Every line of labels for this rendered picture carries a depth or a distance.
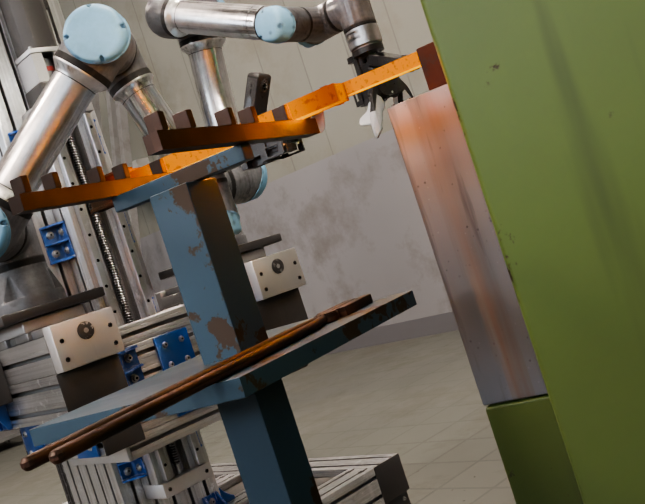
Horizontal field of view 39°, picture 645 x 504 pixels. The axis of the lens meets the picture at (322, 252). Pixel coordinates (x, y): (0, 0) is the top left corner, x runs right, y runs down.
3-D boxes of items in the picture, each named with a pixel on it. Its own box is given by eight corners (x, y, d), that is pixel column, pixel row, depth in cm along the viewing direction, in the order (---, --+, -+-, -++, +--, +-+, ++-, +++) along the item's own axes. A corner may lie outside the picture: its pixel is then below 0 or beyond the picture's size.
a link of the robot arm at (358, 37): (384, 21, 196) (359, 24, 190) (391, 41, 196) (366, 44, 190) (361, 34, 201) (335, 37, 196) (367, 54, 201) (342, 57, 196)
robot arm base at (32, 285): (-18, 325, 184) (-34, 279, 184) (48, 305, 195) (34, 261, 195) (10, 314, 173) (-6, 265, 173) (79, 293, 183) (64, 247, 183)
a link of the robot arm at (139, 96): (77, 53, 190) (207, 245, 192) (66, 40, 179) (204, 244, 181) (123, 23, 191) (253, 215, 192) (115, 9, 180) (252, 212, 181)
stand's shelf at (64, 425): (34, 447, 98) (28, 429, 98) (240, 351, 133) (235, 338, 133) (246, 397, 83) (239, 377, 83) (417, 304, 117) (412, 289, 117)
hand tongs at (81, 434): (60, 465, 65) (55, 449, 65) (19, 475, 67) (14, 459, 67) (373, 301, 118) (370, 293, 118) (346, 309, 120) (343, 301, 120)
